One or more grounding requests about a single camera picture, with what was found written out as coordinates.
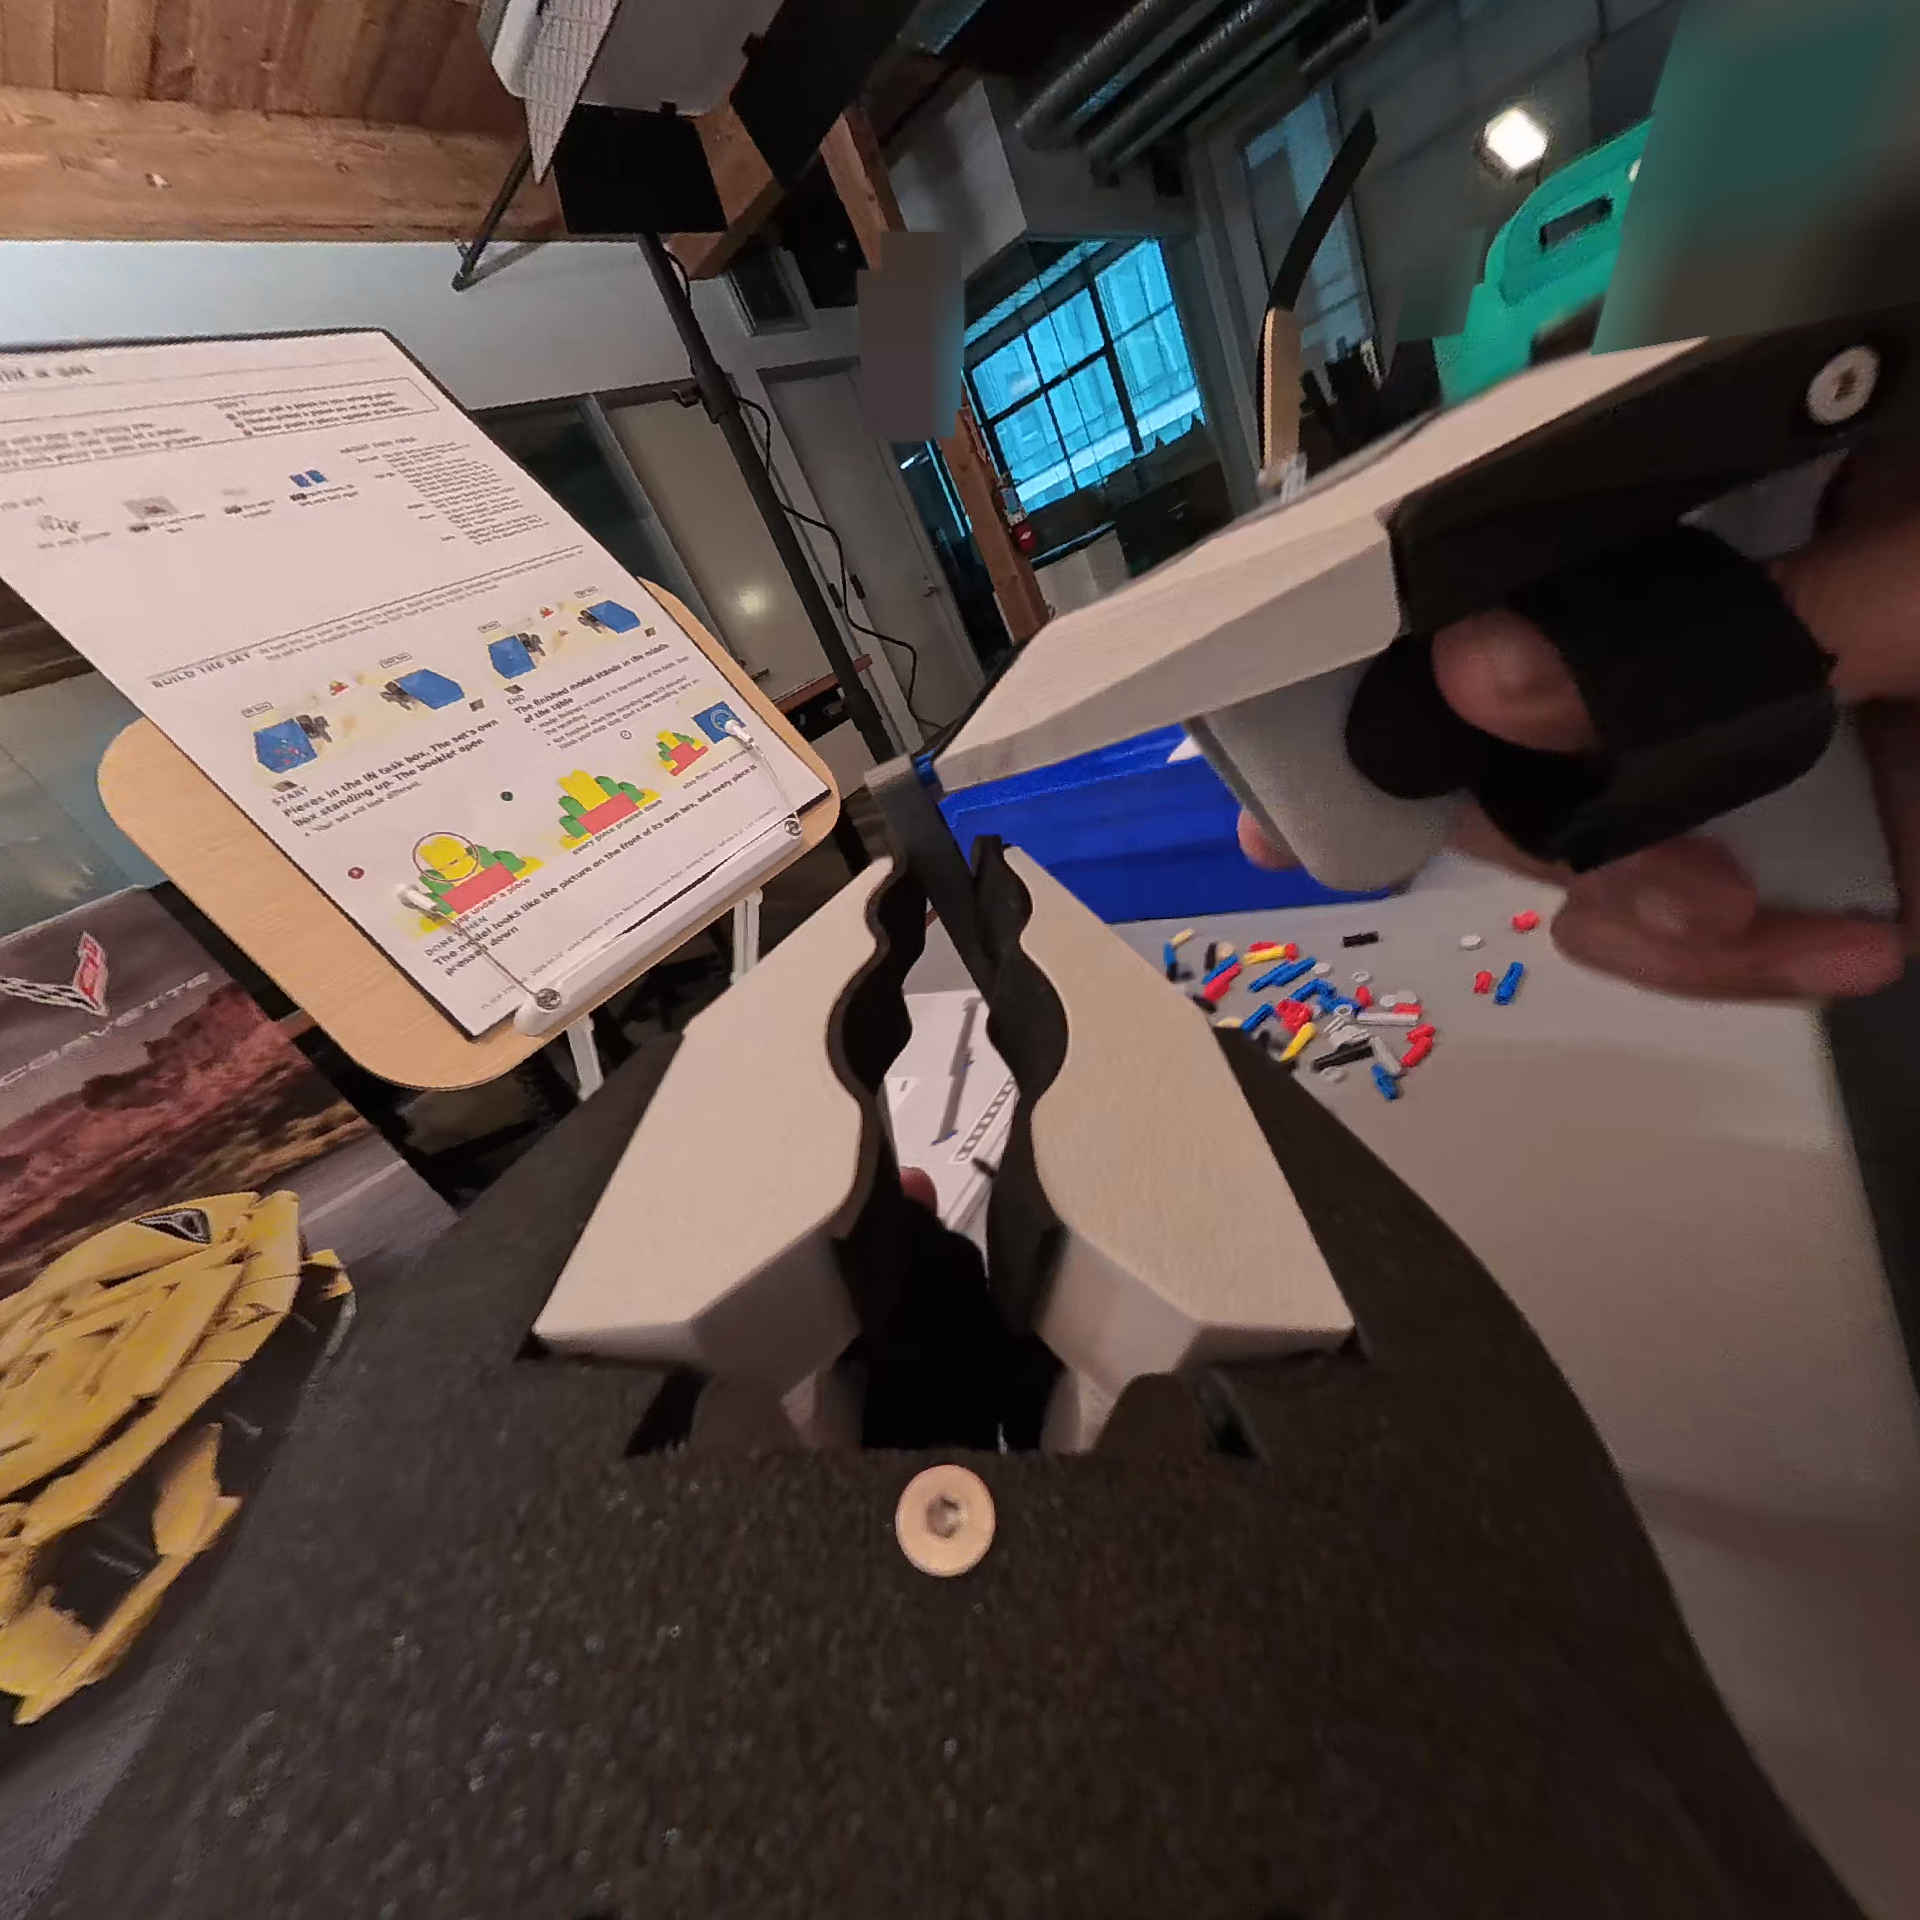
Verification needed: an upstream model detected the overhead camera mount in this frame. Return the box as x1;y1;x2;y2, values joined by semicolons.
452;0;751;295

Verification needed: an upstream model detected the printed instruction sheet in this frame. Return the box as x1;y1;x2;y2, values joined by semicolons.
0;333;831;1037

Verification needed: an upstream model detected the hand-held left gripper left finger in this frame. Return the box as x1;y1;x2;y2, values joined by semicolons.
533;856;933;1449

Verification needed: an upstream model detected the pile of small lego pieces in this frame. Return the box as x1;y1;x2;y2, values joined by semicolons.
1160;907;1549;1105

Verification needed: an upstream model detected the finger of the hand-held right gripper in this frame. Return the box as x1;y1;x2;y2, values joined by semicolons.
927;338;1712;790

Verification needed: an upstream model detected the wooden post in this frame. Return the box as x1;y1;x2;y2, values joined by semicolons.
818;111;1052;639

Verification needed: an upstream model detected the lego set box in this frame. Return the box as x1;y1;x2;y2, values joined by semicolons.
0;886;453;1725

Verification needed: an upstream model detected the long grey lego beam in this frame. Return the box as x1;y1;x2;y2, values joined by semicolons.
866;757;1025;1054

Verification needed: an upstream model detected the blue plastic bin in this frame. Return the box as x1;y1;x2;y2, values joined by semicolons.
939;725;1402;924

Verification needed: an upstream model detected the black metal pole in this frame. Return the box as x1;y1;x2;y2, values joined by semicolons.
638;230;907;767

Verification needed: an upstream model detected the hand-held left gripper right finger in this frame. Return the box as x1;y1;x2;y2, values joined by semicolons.
968;832;1358;1454

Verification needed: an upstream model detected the teal felt bag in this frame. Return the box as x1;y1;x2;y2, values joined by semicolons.
1434;120;1653;405

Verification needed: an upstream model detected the silver air duct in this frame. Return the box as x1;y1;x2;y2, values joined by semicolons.
1011;0;1345;171

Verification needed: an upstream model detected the lego instruction booklet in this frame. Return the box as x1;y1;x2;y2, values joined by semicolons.
878;982;1025;1247

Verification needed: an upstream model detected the person's right hand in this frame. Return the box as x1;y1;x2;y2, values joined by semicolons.
1234;434;1920;1010

